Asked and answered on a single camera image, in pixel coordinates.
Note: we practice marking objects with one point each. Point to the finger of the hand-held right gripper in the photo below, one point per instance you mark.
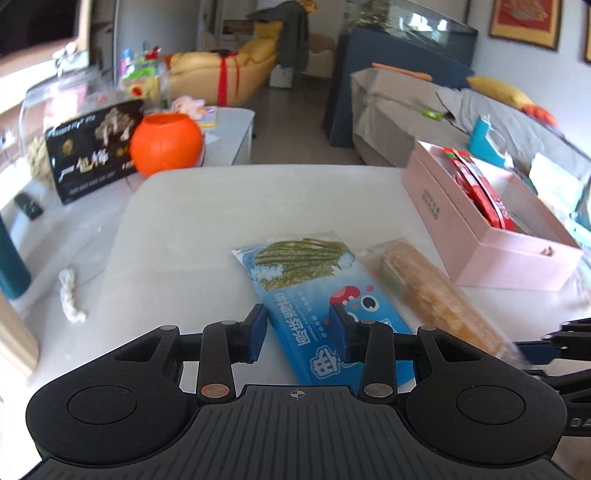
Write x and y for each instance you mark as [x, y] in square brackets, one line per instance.
[568, 378]
[538, 353]

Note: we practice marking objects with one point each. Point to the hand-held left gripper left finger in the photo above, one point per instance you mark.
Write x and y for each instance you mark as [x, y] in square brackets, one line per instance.
[256, 333]

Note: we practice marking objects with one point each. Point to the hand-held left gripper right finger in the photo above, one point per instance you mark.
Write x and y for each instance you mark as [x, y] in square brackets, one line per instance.
[339, 334]

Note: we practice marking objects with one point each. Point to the blue snack packet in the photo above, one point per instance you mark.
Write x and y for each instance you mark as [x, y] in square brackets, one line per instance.
[300, 286]

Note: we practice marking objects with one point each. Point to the biscuit packet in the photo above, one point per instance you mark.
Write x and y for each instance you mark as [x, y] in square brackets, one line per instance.
[429, 295]

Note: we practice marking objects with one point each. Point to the pink cardboard box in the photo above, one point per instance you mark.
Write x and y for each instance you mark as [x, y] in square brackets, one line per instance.
[480, 249]

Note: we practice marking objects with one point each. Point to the red snack packet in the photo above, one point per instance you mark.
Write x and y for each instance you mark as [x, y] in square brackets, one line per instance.
[482, 189]

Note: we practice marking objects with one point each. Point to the white packet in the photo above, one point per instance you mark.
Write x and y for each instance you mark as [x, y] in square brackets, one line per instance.
[556, 184]

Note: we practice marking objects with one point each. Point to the orange pumpkin bucket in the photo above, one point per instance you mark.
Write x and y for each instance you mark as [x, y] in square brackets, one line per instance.
[166, 145]

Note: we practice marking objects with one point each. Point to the teal and white toy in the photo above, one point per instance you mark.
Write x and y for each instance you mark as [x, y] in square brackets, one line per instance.
[485, 143]

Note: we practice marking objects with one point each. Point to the yellow children's book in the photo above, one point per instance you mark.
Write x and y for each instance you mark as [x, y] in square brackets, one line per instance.
[210, 117]

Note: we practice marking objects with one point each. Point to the grey covered sofa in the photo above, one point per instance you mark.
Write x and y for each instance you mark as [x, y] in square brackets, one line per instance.
[392, 120]

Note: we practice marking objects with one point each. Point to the pink plush toy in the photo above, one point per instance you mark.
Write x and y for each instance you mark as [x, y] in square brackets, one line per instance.
[189, 106]

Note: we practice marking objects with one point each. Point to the black snack bag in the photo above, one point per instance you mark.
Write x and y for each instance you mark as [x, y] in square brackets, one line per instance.
[92, 161]

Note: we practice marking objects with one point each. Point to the red orange cushion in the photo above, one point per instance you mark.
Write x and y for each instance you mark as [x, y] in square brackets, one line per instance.
[542, 115]

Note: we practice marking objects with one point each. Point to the small green object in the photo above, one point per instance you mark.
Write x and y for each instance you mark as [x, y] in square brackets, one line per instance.
[431, 114]

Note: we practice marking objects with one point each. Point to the beige wooden board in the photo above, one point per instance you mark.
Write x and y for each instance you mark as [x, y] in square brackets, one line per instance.
[16, 337]

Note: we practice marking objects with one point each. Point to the fish tank on blue cabinet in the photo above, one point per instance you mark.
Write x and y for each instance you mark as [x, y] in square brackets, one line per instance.
[351, 83]

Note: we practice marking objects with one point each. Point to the teal water bottle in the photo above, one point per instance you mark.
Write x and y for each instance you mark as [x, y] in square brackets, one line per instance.
[11, 267]

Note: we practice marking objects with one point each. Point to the yellow sofa chair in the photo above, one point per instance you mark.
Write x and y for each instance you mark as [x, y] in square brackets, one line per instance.
[207, 78]

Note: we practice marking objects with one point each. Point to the black remote control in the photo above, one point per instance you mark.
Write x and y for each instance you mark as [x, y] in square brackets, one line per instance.
[27, 206]

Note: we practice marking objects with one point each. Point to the yellow cushion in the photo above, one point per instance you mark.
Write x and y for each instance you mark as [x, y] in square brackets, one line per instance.
[501, 92]

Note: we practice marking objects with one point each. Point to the colourful toy package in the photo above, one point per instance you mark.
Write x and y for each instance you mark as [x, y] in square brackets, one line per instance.
[141, 78]

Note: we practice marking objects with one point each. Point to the grey jacket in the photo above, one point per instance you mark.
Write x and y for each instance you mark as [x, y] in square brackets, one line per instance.
[293, 37]

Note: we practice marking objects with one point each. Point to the large glass jar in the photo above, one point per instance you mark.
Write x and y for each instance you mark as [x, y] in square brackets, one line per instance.
[60, 99]

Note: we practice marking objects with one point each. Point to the black television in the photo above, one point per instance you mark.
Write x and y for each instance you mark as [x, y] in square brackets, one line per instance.
[32, 21]

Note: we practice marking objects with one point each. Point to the gold framed wall picture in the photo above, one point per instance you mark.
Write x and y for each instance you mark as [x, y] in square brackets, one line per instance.
[526, 23]

